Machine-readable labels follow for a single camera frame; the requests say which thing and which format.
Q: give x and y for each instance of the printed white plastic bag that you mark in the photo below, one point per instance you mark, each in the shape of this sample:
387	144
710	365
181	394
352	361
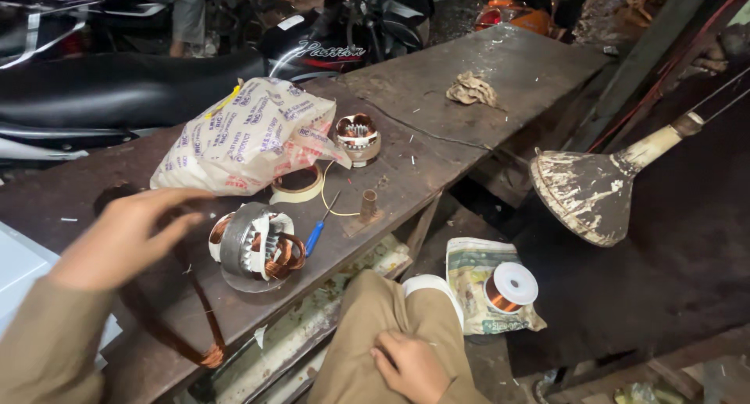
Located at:
246	140

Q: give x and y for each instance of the black motorcycle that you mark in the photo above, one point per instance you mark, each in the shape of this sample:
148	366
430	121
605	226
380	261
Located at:
117	93

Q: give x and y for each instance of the small stator with copper windings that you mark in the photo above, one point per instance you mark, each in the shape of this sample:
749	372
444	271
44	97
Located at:
357	140

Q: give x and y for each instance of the rusty metal post on plate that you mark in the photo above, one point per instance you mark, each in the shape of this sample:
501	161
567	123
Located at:
368	207

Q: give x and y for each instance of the person's khaki trouser leg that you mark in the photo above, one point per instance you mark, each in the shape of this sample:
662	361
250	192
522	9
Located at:
375	310

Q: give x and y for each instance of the person's right fingers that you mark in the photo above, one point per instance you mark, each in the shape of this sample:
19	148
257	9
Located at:
384	354

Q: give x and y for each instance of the paint-splattered work lamp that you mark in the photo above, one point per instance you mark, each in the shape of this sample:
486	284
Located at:
586	193

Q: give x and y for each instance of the yellow strip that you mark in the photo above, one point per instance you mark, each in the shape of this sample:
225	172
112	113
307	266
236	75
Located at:
225	102

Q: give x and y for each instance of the white round plastic object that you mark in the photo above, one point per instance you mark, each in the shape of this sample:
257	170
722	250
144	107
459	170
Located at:
430	287

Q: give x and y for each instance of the orange motorcycle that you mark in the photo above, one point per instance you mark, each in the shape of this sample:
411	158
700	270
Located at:
515	17

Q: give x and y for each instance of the small grey object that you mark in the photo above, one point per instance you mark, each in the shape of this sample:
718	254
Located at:
610	50

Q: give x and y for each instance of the paint-flaked shelf board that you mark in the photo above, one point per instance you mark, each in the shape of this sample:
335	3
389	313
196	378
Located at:
304	328

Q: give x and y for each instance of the person's right hand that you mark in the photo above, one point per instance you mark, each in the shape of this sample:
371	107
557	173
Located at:
416	369

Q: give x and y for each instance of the person's left hand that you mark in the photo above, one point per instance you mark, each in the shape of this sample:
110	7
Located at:
111	246

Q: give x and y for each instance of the beige tape roll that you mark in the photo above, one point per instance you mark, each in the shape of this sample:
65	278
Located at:
300	192

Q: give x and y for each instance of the wooden frame with debris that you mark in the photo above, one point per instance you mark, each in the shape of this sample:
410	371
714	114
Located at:
644	380

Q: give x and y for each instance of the motorcycle with silver rails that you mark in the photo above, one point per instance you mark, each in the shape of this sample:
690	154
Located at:
47	17

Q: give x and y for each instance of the large stator with copper windings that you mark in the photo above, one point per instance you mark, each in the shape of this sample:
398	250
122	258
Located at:
255	246

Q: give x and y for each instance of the crumpled beige rag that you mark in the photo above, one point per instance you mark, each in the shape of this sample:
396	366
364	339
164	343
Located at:
471	90

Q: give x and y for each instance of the white box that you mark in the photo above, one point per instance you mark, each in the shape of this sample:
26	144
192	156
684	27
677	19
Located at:
17	269

